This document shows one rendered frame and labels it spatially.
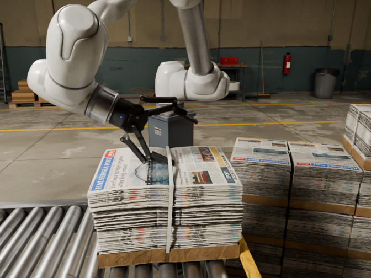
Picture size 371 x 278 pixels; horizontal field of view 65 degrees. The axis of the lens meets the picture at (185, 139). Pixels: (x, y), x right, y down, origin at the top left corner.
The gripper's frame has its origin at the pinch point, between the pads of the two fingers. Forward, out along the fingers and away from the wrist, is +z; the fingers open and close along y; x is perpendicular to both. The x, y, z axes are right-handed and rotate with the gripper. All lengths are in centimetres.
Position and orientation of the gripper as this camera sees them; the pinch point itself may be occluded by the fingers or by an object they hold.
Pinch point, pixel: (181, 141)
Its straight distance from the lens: 80.6
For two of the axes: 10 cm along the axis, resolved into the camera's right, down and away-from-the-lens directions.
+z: 8.8, 4.1, 2.3
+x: 1.0, 3.1, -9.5
